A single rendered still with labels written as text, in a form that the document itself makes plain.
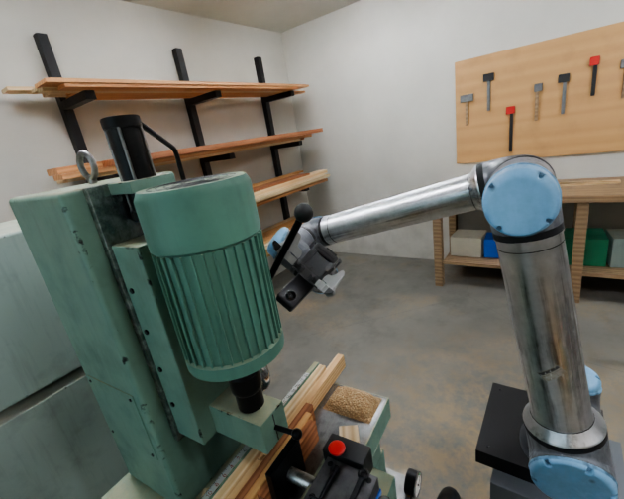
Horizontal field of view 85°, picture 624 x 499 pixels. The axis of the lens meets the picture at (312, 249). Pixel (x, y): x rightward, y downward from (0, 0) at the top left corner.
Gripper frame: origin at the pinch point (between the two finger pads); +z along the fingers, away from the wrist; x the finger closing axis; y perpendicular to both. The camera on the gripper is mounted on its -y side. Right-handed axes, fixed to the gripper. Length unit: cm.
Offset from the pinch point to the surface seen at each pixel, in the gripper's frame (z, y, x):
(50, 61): -110, -7, -232
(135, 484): -25, -67, 0
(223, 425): -7.8, -33.3, 7.6
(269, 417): -3.7, -24.3, 13.4
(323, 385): -30.0, -18.8, 19.0
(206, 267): 17.0, -8.3, -6.9
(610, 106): -198, 246, 60
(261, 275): 9.1, -4.7, -2.2
